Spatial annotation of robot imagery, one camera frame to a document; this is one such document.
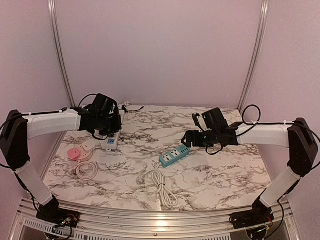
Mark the white long power strip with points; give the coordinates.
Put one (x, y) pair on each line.
(111, 143)

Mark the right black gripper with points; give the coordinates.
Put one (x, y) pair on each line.
(196, 143)

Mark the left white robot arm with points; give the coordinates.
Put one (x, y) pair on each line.
(19, 128)

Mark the right aluminium post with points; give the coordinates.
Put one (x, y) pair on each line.
(262, 25)

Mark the aluminium front rail frame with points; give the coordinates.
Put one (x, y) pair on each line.
(100, 223)

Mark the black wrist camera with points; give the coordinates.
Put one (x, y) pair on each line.
(102, 105)
(215, 120)

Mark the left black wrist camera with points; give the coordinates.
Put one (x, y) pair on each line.
(102, 105)

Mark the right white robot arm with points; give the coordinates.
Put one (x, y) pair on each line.
(295, 136)

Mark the beige round power strip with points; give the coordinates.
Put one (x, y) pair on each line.
(86, 151)

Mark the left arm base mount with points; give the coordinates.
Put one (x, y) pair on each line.
(51, 212)

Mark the left aluminium post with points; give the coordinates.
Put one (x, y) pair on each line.
(59, 51)

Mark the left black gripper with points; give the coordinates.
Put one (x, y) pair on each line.
(117, 126)

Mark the pink cube socket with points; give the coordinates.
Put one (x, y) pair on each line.
(74, 154)

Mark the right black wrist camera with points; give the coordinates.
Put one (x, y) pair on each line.
(215, 120)

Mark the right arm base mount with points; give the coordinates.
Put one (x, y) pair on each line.
(259, 214)

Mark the aluminium post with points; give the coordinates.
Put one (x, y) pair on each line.
(262, 25)
(59, 51)

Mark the teal power strip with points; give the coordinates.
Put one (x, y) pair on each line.
(173, 156)

